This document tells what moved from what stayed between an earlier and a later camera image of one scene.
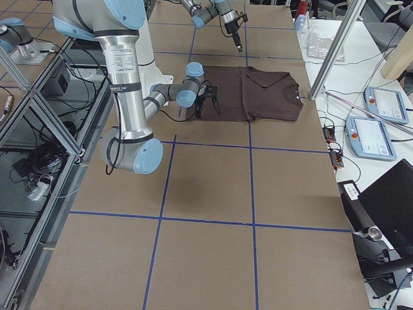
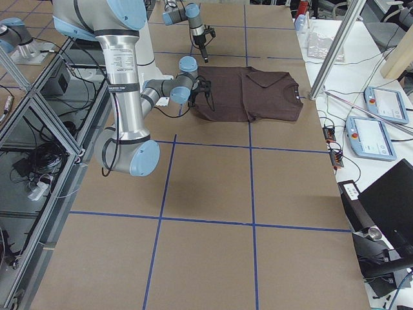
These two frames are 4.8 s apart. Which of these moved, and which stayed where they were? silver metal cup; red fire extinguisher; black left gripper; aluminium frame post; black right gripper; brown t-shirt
Moved: black left gripper; black right gripper
Stayed: red fire extinguisher; aluminium frame post; silver metal cup; brown t-shirt
